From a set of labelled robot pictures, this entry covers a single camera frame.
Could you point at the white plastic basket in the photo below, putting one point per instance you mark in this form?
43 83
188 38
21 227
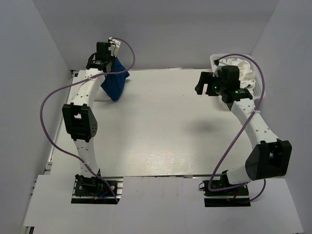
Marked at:
257 90

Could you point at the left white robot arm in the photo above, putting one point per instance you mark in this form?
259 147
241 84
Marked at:
80 122

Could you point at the white t-shirt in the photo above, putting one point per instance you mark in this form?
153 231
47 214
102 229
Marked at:
100 97
247 76

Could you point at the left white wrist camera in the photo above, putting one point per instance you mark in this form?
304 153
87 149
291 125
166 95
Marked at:
114 46

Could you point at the folded white t-shirt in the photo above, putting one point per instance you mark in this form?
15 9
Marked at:
100 97

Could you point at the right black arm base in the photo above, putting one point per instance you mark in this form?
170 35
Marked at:
238 197

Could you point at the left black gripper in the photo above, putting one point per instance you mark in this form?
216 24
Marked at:
112 57

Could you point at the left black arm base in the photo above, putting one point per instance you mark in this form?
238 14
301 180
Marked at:
98 194

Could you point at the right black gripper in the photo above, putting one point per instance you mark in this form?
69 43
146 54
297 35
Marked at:
205 78

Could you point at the blue t-shirt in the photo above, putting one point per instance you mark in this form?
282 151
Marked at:
114 84

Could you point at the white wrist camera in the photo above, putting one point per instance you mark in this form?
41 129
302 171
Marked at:
114 46
217 67

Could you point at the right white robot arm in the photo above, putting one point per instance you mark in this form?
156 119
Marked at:
270 156

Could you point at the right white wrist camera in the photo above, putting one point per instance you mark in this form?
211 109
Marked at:
217 67

